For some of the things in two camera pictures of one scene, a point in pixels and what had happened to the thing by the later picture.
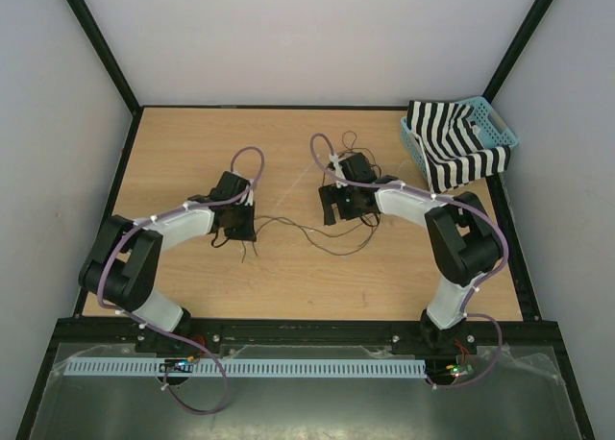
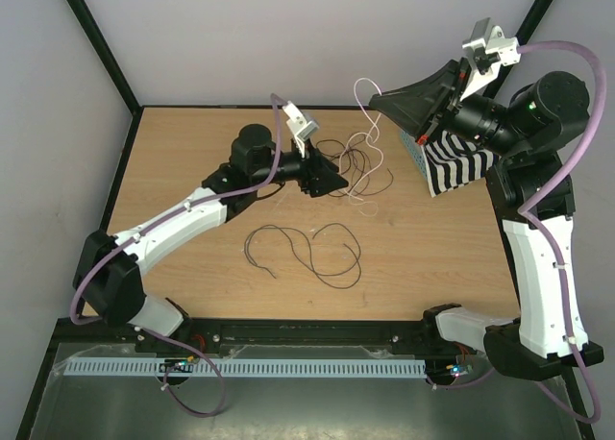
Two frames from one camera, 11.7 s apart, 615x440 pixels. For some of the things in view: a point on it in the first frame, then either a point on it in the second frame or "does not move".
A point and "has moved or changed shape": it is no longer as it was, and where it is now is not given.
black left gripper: (246, 232) → (319, 176)
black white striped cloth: (452, 143) does not move
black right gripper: (332, 194) → (418, 107)
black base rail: (114, 332) does not move
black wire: (344, 243) has moved or changed shape
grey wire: (357, 148) → (310, 265)
